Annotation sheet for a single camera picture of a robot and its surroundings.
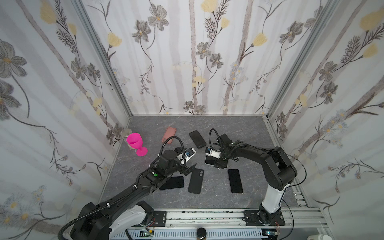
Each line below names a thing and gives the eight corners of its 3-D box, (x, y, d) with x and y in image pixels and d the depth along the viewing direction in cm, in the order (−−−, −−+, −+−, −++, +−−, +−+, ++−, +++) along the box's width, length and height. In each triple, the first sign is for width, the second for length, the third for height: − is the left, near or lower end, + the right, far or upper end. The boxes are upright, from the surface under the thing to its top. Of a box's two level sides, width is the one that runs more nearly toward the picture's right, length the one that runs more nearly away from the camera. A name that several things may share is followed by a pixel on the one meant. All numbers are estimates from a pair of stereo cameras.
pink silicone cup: (133, 156, 99) (125, 142, 86) (136, 146, 104) (128, 132, 91) (146, 156, 99) (139, 142, 86) (148, 146, 104) (142, 132, 91)
